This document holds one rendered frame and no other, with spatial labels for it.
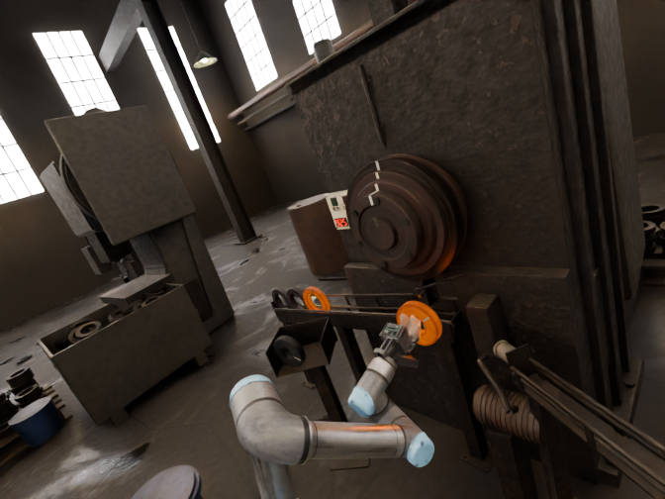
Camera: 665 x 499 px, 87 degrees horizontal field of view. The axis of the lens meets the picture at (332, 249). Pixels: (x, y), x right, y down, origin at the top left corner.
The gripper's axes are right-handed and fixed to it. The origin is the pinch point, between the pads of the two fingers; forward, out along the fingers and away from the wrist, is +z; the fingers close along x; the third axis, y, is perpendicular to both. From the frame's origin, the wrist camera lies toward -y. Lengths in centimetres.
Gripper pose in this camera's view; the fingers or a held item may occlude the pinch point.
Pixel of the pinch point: (417, 318)
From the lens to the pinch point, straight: 120.3
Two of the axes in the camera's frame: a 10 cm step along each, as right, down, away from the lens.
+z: 5.6, -6.5, 5.1
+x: -6.7, -0.1, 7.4
